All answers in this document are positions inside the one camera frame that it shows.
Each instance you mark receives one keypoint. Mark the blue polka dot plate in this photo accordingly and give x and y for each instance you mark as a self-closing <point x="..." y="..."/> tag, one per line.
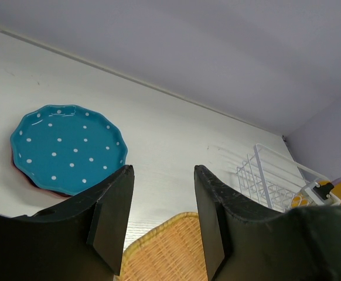
<point x="67" y="148"/>

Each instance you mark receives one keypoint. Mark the yellow polka dot plate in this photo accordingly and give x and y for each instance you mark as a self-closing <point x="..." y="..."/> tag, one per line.
<point x="301" y="200"/>

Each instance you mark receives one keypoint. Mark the white wire dish rack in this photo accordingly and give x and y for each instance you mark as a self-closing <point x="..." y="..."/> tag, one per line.
<point x="275" y="181"/>

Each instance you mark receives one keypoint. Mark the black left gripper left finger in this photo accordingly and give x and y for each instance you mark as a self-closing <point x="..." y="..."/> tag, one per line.
<point x="81" y="238"/>

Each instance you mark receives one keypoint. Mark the pink polka dot plate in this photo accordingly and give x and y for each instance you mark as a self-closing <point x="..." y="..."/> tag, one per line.
<point x="32" y="183"/>

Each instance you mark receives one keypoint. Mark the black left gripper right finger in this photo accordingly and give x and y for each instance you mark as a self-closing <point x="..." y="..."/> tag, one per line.
<point x="243" y="240"/>

